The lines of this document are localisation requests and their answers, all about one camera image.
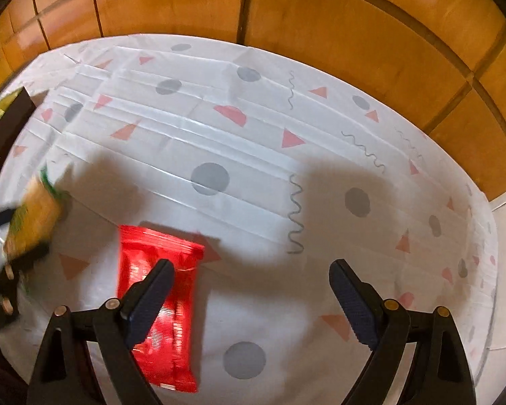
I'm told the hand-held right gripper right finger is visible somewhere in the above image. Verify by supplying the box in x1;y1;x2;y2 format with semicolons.
329;259;477;405

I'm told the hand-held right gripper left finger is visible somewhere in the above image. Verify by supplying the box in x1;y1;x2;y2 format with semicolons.
26;259;176;405

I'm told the green-ended cracker packet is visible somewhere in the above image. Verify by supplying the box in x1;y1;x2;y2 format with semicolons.
3;166;70;262

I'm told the plain red snack packet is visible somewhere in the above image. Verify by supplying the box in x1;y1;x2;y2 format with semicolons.
117;224;206;393

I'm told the gold tin box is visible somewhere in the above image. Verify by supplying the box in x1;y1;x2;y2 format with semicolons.
0;86;38;212

